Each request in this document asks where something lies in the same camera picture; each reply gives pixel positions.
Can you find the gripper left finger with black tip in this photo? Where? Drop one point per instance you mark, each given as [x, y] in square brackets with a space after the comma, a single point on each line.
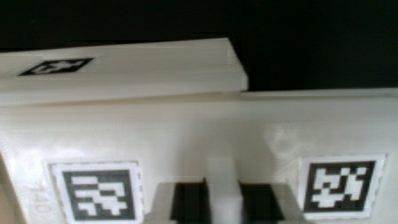
[190, 203]

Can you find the gripper right finger with grey tip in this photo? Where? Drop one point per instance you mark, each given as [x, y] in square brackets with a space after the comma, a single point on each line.
[261, 209]

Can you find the white cabinet body box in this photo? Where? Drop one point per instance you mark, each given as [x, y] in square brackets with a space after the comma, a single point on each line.
[98, 154]

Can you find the white cabinet top block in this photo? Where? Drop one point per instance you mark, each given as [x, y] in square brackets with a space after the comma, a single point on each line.
[119, 71]

